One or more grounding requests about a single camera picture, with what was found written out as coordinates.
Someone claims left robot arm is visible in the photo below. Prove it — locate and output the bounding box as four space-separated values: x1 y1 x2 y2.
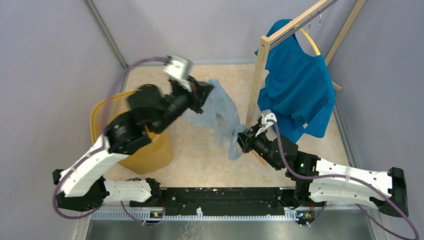
52 76 214 216

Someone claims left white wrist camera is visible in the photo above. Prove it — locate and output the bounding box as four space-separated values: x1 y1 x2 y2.
163 55 193 92

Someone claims metal corner post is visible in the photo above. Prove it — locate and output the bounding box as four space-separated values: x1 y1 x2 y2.
83 0 128 69

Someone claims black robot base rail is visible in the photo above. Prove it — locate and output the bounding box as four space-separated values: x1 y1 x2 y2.
129 187 312 217

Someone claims wooden clothes rack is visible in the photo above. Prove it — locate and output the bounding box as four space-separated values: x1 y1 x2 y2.
245 0 368 167

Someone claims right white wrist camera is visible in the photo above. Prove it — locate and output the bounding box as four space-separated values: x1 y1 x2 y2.
255 109 277 137

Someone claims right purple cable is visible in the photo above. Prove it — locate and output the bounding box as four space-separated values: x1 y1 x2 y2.
272 119 420 240

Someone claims yellow mesh trash bin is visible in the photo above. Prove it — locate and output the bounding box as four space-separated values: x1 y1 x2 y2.
89 90 174 175

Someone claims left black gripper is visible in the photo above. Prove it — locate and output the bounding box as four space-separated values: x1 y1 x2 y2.
152 75 216 135

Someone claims yellow clothes hanger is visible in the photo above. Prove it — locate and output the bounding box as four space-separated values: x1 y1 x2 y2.
300 28 321 56

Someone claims blue t-shirt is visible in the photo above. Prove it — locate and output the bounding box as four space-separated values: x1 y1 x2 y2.
257 34 336 143

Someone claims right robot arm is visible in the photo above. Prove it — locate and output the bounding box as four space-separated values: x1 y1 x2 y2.
237 125 409 218

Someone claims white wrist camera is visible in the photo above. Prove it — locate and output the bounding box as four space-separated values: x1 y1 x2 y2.
255 109 277 137
163 55 193 92

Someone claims white cable duct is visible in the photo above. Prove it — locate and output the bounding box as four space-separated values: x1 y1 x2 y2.
91 207 313 222

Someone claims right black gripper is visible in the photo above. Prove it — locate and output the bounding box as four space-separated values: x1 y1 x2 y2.
231 122 282 171

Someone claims blue plastic trash bag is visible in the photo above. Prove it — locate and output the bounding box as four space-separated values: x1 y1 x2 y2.
182 78 247 160

